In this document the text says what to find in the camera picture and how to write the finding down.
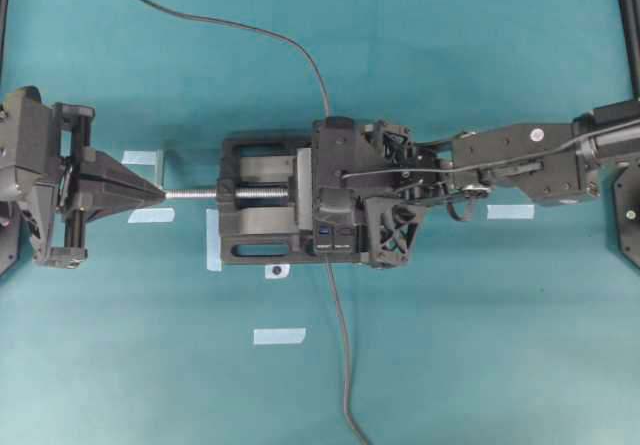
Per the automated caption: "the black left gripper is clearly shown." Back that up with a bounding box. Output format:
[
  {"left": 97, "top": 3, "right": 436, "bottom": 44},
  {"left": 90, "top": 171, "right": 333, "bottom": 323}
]
[{"left": 1, "top": 85, "right": 165, "bottom": 267}]

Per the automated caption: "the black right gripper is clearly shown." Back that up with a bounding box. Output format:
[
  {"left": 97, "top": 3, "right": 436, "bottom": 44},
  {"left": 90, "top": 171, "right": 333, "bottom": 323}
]
[{"left": 311, "top": 117, "right": 425, "bottom": 269}]

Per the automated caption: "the black USB cable with plug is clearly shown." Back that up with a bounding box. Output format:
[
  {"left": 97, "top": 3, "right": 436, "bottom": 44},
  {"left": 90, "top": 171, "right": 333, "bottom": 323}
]
[{"left": 322, "top": 257, "right": 374, "bottom": 445}]

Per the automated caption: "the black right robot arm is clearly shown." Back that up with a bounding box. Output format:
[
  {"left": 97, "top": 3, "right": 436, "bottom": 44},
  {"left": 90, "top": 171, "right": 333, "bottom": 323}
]
[{"left": 311, "top": 100, "right": 639, "bottom": 269}]

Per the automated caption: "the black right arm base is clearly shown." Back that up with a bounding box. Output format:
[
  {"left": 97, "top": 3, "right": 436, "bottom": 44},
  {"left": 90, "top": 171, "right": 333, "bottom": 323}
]
[{"left": 604, "top": 158, "right": 639, "bottom": 274}]

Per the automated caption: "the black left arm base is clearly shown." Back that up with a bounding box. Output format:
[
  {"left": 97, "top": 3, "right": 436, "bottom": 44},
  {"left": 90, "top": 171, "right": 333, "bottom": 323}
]
[{"left": 0, "top": 201, "right": 22, "bottom": 275}]

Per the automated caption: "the blue tape strip upper left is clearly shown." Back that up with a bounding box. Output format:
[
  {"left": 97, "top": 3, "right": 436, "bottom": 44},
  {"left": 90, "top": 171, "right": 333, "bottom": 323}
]
[{"left": 121, "top": 150, "right": 157, "bottom": 166}]

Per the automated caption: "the blue tape strip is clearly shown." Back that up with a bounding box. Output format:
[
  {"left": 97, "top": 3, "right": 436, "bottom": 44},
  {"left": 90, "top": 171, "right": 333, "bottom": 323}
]
[
  {"left": 487, "top": 204, "right": 535, "bottom": 220},
  {"left": 121, "top": 150, "right": 157, "bottom": 166},
  {"left": 253, "top": 327, "right": 306, "bottom": 346}
]

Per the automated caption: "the blue tape strip mid left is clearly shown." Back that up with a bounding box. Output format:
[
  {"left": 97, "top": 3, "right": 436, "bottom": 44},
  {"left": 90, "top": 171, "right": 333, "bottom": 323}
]
[{"left": 128, "top": 207, "right": 175, "bottom": 224}]

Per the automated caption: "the black bench vise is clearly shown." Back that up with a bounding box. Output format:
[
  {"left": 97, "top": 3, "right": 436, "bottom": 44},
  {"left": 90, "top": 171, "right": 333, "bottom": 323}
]
[{"left": 164, "top": 134, "right": 360, "bottom": 266}]

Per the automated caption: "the white tag with black screw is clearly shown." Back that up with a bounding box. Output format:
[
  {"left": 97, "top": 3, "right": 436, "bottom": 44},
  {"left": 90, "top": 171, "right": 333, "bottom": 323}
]
[{"left": 264, "top": 264, "right": 290, "bottom": 280}]

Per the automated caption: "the blue tape strip vertical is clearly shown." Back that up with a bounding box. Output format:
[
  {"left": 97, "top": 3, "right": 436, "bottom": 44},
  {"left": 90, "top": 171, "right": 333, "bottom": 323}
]
[{"left": 205, "top": 209, "right": 223, "bottom": 272}]

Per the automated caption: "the blue tape strip right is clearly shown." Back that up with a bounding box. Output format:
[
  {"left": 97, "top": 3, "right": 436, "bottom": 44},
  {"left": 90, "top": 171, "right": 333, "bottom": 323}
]
[{"left": 487, "top": 204, "right": 535, "bottom": 220}]

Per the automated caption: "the blue tape strip bottom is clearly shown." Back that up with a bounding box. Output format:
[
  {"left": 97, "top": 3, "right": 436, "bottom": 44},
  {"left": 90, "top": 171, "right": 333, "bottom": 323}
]
[{"left": 253, "top": 327, "right": 306, "bottom": 346}]

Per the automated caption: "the black hub power cable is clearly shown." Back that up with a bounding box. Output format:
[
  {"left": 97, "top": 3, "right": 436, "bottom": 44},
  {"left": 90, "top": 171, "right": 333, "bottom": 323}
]
[{"left": 87, "top": 0, "right": 331, "bottom": 119}]

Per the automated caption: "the thin black camera cable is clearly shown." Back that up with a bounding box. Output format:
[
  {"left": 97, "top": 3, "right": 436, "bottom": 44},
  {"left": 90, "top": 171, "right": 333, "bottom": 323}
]
[{"left": 340, "top": 119, "right": 640, "bottom": 186}]

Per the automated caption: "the black frame post left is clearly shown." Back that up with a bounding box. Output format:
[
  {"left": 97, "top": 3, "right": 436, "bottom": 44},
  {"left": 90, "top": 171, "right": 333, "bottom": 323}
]
[{"left": 0, "top": 0, "right": 9, "bottom": 70}]

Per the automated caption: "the black frame post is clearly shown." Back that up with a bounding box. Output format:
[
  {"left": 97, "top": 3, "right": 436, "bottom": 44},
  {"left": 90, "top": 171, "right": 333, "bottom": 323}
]
[
  {"left": 618, "top": 0, "right": 639, "bottom": 99},
  {"left": 0, "top": 0, "right": 9, "bottom": 70}
]

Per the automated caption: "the black frame post right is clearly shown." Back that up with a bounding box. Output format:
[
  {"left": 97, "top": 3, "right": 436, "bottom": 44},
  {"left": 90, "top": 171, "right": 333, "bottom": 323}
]
[{"left": 618, "top": 0, "right": 639, "bottom": 99}]

